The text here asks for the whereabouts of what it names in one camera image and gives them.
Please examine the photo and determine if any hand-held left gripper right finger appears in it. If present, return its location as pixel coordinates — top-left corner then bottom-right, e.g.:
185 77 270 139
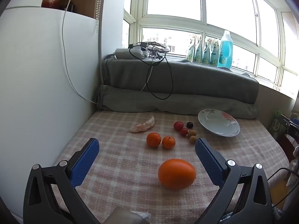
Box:
195 138 272 224

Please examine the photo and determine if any beaded blind cord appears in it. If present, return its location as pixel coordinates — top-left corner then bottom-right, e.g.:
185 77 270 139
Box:
95 0 104 33

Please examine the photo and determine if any pink checked cloth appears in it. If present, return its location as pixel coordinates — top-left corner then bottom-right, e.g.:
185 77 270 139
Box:
50 111 290 224

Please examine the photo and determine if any small tangerine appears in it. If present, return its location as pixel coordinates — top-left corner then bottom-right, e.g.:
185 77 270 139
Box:
162 136 176 149
146 132 162 148

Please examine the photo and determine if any person's right hand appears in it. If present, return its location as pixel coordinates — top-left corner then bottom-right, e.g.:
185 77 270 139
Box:
289 145 299 187

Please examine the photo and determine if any white cabinet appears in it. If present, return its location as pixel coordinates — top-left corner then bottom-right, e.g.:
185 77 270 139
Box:
0 0 104 217

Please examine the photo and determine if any large orange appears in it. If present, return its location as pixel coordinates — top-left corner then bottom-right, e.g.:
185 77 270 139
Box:
158 159 197 190

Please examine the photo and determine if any white floral plate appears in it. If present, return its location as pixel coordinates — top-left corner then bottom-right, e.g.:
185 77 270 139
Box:
198 109 241 137

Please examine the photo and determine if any white window frame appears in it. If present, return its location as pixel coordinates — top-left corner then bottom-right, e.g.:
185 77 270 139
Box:
123 0 299 98

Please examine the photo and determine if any white power strip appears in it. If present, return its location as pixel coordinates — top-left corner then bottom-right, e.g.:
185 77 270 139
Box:
114 48 146 59

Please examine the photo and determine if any blue detergent bottle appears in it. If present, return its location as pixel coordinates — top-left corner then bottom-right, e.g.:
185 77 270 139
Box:
217 30 233 69

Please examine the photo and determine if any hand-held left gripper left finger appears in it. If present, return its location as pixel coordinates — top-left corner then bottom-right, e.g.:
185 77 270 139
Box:
23 138 101 224

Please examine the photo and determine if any short white cable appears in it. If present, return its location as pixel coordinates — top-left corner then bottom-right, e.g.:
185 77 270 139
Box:
141 64 153 91

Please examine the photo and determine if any grey fleece blanket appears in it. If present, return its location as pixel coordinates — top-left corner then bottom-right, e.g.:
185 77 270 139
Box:
97 85 261 120
101 54 260 104

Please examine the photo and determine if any peeled pomelo segment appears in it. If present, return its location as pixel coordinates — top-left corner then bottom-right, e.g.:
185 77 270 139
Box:
129 116 155 133

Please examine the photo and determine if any green carton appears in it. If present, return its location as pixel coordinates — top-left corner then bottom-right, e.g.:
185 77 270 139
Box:
269 111 289 140

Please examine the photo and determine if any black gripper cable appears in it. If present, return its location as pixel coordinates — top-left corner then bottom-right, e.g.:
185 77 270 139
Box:
267 167 299 209

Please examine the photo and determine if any long white cable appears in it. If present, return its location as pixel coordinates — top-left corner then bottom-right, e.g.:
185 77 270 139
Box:
61 0 98 104

